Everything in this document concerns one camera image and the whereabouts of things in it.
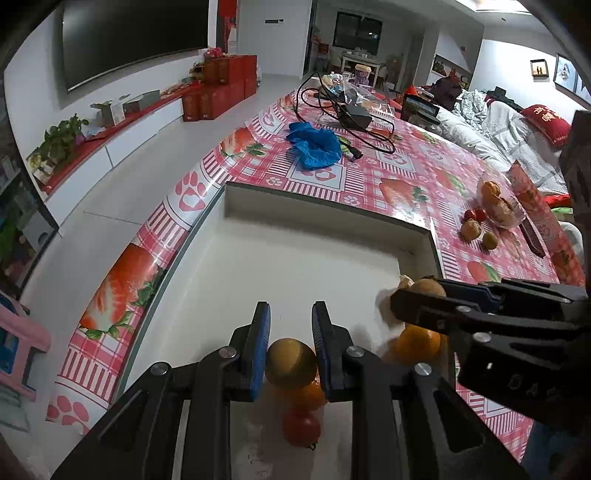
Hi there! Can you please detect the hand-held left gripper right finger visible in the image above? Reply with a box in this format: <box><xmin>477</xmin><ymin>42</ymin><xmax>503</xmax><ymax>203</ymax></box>
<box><xmin>311</xmin><ymin>301</ymin><xmax>529</xmax><ymax>480</ymax></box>

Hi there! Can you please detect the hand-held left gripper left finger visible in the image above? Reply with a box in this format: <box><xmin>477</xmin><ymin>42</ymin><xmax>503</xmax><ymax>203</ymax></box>
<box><xmin>51</xmin><ymin>301</ymin><xmax>272</xmax><ymax>480</ymax></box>

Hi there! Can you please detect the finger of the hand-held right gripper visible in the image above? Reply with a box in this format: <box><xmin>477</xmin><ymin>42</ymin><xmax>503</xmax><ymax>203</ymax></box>
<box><xmin>431</xmin><ymin>277</ymin><xmax>587</xmax><ymax>311</ymax></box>
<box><xmin>390</xmin><ymin>287</ymin><xmax>591</xmax><ymax>352</ymax></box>

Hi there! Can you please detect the orange mandarin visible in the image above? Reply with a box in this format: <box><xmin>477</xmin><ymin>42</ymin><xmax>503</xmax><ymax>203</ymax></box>
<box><xmin>291</xmin><ymin>381</ymin><xmax>328</xmax><ymax>411</ymax></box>
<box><xmin>392</xmin><ymin>324</ymin><xmax>443</xmax><ymax>366</ymax></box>

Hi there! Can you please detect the clear glass bowl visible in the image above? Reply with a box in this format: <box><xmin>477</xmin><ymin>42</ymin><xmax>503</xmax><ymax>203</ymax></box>
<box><xmin>478</xmin><ymin>173</ymin><xmax>527</xmax><ymax>229</ymax></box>

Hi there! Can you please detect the white tray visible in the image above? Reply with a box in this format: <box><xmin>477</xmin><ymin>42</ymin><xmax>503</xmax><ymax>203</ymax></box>
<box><xmin>115</xmin><ymin>182</ymin><xmax>458</xmax><ymax>480</ymax></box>

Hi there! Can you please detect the black smartphone red case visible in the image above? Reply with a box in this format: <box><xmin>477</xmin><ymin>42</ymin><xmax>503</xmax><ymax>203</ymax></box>
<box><xmin>519</xmin><ymin>217</ymin><xmax>548</xmax><ymax>258</ymax></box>

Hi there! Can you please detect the grey striped sofa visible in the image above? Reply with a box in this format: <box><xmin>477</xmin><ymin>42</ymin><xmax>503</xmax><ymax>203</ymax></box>
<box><xmin>436</xmin><ymin>88</ymin><xmax>591</xmax><ymax>259</ymax></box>

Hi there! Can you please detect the red embroidered pillow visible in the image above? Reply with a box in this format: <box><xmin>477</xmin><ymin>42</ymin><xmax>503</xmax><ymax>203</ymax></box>
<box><xmin>519</xmin><ymin>104</ymin><xmax>573</xmax><ymax>148</ymax></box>

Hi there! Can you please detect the crumpled grey white blanket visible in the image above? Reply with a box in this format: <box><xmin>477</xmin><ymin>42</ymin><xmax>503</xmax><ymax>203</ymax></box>
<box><xmin>455</xmin><ymin>90</ymin><xmax>492</xmax><ymax>125</ymax></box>

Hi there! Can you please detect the black framed photo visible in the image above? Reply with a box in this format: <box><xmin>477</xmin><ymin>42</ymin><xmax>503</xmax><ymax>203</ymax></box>
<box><xmin>401</xmin><ymin>93</ymin><xmax>439</xmax><ymax>127</ymax></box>

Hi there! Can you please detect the blue plastic bag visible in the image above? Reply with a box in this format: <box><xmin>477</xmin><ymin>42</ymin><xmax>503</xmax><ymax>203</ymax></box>
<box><xmin>286</xmin><ymin>121</ymin><xmax>343</xmax><ymax>171</ymax></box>

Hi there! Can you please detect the dark clothes pile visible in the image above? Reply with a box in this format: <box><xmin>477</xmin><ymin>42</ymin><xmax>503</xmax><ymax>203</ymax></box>
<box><xmin>429</xmin><ymin>76</ymin><xmax>469</xmax><ymax>109</ymax></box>

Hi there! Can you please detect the clear plastic bag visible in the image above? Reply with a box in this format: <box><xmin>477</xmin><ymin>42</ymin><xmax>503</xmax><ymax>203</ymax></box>
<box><xmin>323</xmin><ymin>74</ymin><xmax>398</xmax><ymax>116</ymax></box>

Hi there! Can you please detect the pink plastic stool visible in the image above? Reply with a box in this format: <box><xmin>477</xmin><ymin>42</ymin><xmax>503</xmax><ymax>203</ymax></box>
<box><xmin>0</xmin><ymin>291</ymin><xmax>51</xmax><ymax>402</ymax></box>

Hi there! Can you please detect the white TV cabinet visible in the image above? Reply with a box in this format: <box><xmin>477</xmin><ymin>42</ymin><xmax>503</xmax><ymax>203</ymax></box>
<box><xmin>28</xmin><ymin>80</ymin><xmax>204</xmax><ymax>222</ymax></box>

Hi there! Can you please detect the teal cloth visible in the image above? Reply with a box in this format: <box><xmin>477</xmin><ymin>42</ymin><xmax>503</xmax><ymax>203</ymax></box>
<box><xmin>0</xmin><ymin>385</ymin><xmax>33</xmax><ymax>432</ymax></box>

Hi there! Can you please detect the white side table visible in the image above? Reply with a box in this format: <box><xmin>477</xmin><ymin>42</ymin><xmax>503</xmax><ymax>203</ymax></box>
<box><xmin>342</xmin><ymin>53</ymin><xmax>384</xmax><ymax>86</ymax></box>

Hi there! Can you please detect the stack of red gift boxes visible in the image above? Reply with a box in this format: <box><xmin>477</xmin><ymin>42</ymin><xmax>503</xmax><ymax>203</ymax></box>
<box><xmin>182</xmin><ymin>53</ymin><xmax>259</xmax><ymax>123</ymax></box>

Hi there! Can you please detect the glass aquarium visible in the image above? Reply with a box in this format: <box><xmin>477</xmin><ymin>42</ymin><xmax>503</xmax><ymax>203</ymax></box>
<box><xmin>0</xmin><ymin>171</ymin><xmax>60</xmax><ymax>296</ymax></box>

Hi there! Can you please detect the grey box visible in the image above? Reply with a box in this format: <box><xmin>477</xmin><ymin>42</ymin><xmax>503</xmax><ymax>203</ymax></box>
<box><xmin>122</xmin><ymin>90</ymin><xmax>161</xmax><ymax>114</ymax></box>

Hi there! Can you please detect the small open cardboard box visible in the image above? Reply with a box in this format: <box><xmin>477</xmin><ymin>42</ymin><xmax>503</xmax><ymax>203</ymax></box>
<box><xmin>90</xmin><ymin>99</ymin><xmax>127</xmax><ymax>127</ymax></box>

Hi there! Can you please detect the dark window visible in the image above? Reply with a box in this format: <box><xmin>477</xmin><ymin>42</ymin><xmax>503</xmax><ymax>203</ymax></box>
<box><xmin>333</xmin><ymin>11</ymin><xmax>383</xmax><ymax>55</ymax></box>

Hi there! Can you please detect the green potted plant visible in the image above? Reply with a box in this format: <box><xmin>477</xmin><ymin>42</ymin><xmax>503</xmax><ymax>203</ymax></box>
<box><xmin>28</xmin><ymin>114</ymin><xmax>90</xmax><ymax>178</ymax></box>

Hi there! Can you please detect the black television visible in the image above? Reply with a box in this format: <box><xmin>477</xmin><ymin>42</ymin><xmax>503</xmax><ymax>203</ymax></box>
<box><xmin>62</xmin><ymin>0</ymin><xmax>211</xmax><ymax>93</ymax></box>

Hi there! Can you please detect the black power adapter with cable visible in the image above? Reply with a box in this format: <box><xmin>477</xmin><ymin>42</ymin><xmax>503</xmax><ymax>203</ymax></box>
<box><xmin>295</xmin><ymin>69</ymin><xmax>398</xmax><ymax>160</ymax></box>

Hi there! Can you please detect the large framed wall picture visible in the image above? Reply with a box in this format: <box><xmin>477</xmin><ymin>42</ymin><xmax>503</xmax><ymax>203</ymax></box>
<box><xmin>553</xmin><ymin>53</ymin><xmax>579</xmax><ymax>93</ymax></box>

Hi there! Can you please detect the landscape wall painting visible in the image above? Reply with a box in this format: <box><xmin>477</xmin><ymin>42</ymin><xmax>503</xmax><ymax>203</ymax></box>
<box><xmin>433</xmin><ymin>54</ymin><xmax>472</xmax><ymax>79</ymax></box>

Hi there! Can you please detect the red paper wall decoration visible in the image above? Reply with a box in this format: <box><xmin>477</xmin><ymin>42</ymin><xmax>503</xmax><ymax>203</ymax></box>
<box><xmin>217</xmin><ymin>0</ymin><xmax>238</xmax><ymax>51</ymax></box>

